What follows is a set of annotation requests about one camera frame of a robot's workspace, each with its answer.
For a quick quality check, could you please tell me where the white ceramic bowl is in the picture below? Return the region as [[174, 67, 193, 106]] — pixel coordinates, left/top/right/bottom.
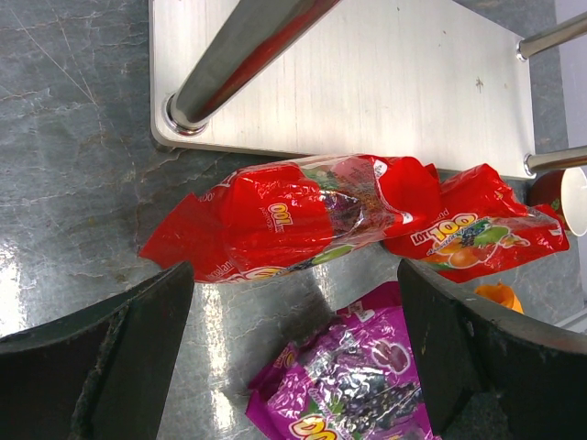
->
[[526, 167, 586, 237]]

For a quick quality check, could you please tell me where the red candy bag left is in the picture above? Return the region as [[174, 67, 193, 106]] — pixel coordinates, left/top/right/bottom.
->
[[140, 155, 441, 283]]

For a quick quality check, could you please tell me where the orange candy bag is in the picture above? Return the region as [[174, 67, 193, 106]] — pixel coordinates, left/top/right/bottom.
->
[[475, 282, 524, 314]]

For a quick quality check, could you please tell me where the red candy bag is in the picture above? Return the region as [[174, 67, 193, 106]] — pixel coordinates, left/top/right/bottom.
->
[[140, 155, 441, 283], [383, 164, 570, 283]]

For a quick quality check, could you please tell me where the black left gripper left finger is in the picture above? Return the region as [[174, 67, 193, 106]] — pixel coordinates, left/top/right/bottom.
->
[[1, 262, 194, 439]]

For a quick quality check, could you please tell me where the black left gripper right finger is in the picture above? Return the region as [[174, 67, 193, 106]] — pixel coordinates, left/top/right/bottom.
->
[[397, 259, 586, 439]]

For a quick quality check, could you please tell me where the white two-tier wooden shelf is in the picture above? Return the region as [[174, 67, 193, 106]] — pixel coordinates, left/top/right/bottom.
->
[[149, 1, 586, 179]]

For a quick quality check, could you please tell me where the purple candy bag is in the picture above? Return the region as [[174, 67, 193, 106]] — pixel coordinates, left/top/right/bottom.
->
[[246, 281, 435, 439]]

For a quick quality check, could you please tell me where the red candy bag right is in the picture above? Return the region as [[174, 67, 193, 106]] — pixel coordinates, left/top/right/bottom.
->
[[383, 164, 570, 283]]

